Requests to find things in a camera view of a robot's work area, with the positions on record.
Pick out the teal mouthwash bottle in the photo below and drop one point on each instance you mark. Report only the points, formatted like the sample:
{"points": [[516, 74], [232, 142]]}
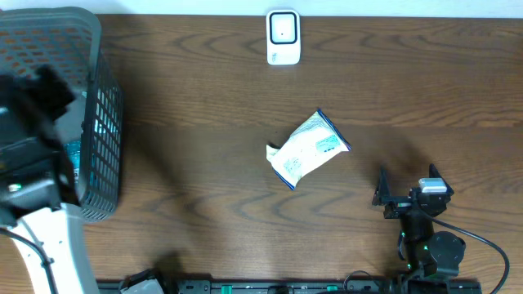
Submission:
{"points": [[73, 150]]}

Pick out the cream snack bag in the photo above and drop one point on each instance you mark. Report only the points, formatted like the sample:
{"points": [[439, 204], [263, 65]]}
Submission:
{"points": [[310, 146]]}

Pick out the white barcode scanner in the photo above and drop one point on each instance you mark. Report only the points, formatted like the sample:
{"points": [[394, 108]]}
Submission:
{"points": [[283, 37]]}

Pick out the grey plastic basket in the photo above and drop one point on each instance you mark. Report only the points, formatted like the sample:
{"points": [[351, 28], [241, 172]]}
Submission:
{"points": [[69, 40]]}

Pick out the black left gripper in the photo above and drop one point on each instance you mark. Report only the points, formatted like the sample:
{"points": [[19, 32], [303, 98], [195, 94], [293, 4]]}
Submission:
{"points": [[51, 104]]}

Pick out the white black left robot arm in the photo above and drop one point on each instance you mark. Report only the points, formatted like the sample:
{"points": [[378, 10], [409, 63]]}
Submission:
{"points": [[40, 209]]}

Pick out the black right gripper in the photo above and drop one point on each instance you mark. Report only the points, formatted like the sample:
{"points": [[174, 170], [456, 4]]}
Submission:
{"points": [[382, 195]]}

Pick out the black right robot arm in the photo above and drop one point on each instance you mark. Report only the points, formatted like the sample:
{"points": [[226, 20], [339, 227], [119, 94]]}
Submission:
{"points": [[433, 257]]}

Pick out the black mounting rail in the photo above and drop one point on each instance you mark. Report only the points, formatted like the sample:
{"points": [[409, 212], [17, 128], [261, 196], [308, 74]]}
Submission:
{"points": [[352, 286]]}

